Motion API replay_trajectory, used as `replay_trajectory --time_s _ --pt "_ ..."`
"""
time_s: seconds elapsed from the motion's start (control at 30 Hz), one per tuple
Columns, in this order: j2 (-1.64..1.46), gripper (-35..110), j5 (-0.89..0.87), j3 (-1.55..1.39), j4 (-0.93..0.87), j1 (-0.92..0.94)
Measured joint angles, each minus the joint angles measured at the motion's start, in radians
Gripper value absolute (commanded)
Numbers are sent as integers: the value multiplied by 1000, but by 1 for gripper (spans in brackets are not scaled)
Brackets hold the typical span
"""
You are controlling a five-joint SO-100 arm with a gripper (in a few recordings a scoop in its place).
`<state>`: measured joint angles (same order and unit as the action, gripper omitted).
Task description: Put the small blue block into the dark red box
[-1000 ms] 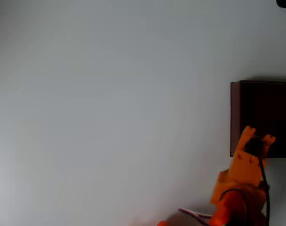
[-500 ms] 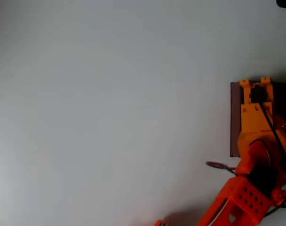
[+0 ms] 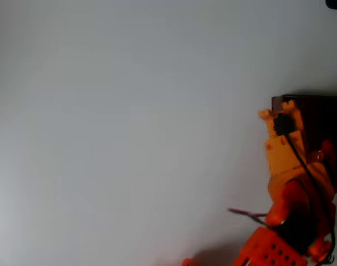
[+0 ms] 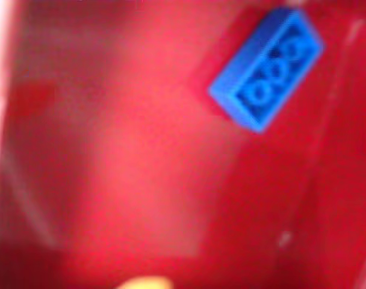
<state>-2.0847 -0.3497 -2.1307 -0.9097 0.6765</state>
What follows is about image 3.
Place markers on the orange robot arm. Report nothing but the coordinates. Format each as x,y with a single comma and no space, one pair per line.
290,202

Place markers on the light orange camera mount bracket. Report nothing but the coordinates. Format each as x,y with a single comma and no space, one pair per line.
282,155

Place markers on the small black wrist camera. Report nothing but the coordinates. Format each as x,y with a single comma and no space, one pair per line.
283,124

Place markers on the dark red box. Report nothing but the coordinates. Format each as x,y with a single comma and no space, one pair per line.
321,116

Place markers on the orange gripper with servo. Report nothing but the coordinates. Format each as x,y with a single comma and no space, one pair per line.
279,151

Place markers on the black rounded object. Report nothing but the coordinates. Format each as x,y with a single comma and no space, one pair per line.
336,4

